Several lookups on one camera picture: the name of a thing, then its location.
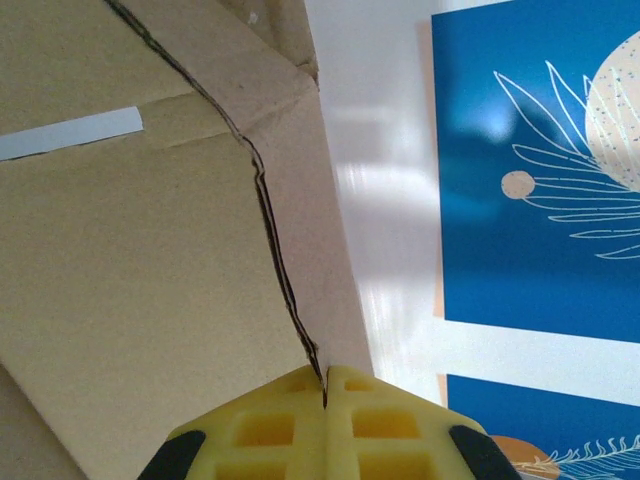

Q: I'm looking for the brown cardboard paper box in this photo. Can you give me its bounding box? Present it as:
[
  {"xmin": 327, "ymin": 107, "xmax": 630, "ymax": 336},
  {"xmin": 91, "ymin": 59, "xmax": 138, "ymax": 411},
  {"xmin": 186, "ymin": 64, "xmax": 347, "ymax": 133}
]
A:
[{"xmin": 0, "ymin": 0, "xmax": 377, "ymax": 480}]

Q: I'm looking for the blue poster beige circle feather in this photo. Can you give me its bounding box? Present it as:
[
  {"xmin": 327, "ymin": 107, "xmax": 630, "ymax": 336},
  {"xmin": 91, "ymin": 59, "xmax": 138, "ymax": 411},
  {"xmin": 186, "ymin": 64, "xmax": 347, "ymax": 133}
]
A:
[{"xmin": 430, "ymin": 0, "xmax": 640, "ymax": 346}]

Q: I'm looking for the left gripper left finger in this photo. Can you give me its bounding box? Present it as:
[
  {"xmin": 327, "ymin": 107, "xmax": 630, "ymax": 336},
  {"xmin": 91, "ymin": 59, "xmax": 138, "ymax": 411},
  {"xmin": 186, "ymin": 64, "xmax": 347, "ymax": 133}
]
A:
[{"xmin": 137, "ymin": 364, "xmax": 329, "ymax": 480}]

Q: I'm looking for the blue poster orange circle feather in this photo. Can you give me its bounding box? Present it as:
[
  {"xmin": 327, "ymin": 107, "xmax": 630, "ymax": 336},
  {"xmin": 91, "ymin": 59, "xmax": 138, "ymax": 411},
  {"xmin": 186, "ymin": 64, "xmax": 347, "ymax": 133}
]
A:
[{"xmin": 443, "ymin": 373, "xmax": 640, "ymax": 480}]

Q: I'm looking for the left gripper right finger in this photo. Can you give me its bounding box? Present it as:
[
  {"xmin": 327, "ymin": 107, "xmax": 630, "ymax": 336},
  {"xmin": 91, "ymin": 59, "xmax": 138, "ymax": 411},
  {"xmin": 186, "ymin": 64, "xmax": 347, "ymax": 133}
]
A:
[{"xmin": 323, "ymin": 363, "xmax": 524, "ymax": 480}]

